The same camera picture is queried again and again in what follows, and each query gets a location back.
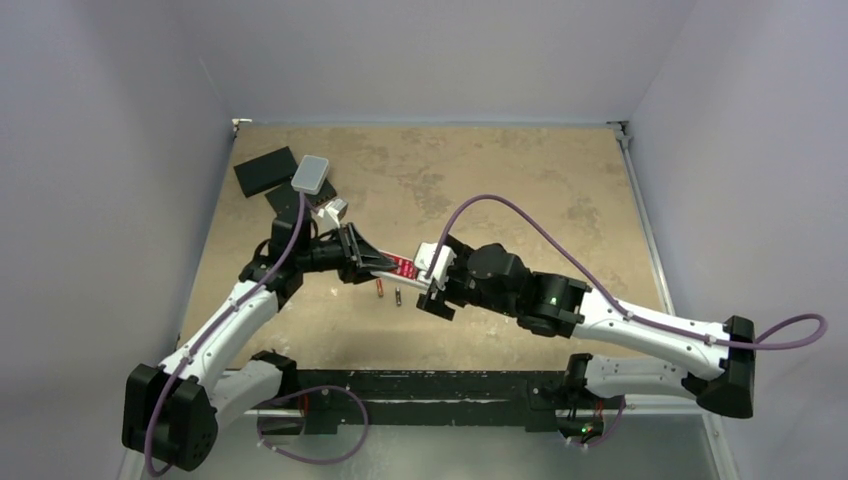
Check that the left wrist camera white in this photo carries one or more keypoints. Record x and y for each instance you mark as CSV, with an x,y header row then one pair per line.
x,y
330,216

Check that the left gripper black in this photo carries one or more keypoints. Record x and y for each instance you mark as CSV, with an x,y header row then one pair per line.
x,y
356,255

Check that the black box upper left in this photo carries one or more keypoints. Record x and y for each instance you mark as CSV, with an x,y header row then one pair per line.
x,y
266,171

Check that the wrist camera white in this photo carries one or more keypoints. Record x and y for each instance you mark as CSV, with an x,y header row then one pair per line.
x,y
432,263
330,216

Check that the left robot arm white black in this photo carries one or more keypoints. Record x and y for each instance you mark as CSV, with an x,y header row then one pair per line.
x,y
174,410

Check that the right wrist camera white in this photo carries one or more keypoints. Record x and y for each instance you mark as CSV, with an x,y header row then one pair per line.
x,y
432,263

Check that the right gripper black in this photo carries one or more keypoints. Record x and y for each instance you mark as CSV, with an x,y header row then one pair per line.
x,y
455,292

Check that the aluminium frame rail right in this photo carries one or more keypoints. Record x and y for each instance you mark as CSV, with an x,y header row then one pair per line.
x,y
611,377

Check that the white red remote control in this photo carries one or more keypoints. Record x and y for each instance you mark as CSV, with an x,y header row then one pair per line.
x,y
405,273

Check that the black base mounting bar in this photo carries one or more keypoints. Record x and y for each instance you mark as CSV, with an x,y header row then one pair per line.
x,y
537,401

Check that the translucent grey plastic case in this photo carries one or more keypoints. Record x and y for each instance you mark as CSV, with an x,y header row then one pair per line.
x,y
310,175

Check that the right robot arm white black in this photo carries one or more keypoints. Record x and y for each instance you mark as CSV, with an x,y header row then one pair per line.
x,y
710,362

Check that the black box with slots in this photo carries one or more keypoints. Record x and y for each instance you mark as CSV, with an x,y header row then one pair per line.
x,y
284,197

